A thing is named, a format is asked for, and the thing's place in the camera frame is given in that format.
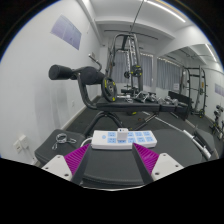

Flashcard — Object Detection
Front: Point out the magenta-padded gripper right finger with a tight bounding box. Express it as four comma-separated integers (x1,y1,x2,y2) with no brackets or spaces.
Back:
131,142,185,185

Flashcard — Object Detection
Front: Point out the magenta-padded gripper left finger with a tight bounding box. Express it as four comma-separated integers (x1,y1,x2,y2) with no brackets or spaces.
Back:
41,143,93,186

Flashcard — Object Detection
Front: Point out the white charger block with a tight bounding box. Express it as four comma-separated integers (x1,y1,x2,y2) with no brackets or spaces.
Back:
116,127,130,142

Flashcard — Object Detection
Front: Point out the silver key bunch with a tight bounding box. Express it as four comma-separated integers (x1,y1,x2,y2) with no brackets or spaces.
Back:
51,132,78,150

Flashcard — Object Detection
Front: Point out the white power strip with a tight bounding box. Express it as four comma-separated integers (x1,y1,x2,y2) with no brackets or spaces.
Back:
90,129,158,150

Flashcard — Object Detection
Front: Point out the silver barbell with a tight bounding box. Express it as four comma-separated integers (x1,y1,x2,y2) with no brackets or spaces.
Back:
182,129,213,161

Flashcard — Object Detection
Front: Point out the black weight bench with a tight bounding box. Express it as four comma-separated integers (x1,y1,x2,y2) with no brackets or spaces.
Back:
48,63,191,138

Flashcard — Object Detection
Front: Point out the chrome dumbbell group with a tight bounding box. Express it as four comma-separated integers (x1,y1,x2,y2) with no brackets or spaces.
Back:
133,91,178,106

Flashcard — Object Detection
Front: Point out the black padded seat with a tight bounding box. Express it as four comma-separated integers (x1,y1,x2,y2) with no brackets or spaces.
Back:
193,128,220,161

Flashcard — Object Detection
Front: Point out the black upright panel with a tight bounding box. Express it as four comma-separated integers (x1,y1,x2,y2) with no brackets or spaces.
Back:
168,90,193,120

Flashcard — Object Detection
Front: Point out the black yellow weight plate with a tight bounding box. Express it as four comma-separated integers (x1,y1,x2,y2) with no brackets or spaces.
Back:
100,76,118,103
129,64,144,78

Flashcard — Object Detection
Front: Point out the grey window curtain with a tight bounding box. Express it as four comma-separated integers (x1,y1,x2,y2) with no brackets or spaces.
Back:
156,57,183,91
111,51,154,89

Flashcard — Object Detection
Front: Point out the black power rack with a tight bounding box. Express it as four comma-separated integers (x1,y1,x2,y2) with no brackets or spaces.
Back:
179,64,208,119

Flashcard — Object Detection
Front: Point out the long ceiling light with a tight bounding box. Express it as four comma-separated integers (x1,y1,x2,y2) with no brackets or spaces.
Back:
204,43,218,63
146,0,187,24

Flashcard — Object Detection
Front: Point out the white power strip cable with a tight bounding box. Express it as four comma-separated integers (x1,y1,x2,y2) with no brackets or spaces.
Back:
80,137,94,148

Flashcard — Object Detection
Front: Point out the white wall socket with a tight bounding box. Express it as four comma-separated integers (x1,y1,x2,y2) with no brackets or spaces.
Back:
12,139,23,154
18,134,30,150

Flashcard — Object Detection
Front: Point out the purple wall poster group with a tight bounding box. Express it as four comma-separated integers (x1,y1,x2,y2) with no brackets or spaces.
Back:
214,83,224,98

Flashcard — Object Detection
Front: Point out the grey cable weight machine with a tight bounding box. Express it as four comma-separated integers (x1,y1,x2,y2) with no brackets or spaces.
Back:
104,0,148,101

